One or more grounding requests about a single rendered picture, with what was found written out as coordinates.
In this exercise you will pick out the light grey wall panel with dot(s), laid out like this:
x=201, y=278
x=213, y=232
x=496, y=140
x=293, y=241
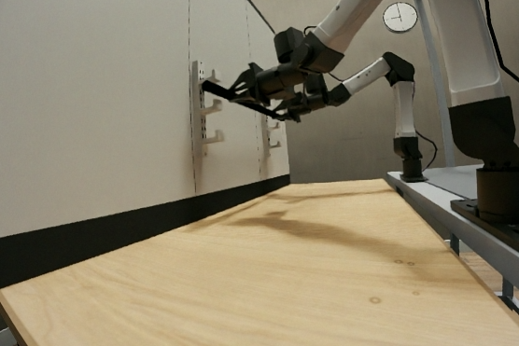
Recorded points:
x=97, y=135

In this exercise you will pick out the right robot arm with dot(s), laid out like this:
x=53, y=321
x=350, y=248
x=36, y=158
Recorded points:
x=406, y=145

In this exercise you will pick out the black metal bar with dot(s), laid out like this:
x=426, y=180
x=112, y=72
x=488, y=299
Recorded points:
x=228, y=94

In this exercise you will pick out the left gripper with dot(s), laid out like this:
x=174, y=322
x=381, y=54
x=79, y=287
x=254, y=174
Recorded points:
x=258, y=83

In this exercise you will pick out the grey vertical post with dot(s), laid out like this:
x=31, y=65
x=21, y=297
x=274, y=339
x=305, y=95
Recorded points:
x=437, y=77

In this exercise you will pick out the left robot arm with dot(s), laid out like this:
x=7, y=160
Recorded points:
x=481, y=116

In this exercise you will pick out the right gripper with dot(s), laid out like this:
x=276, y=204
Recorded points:
x=288, y=115

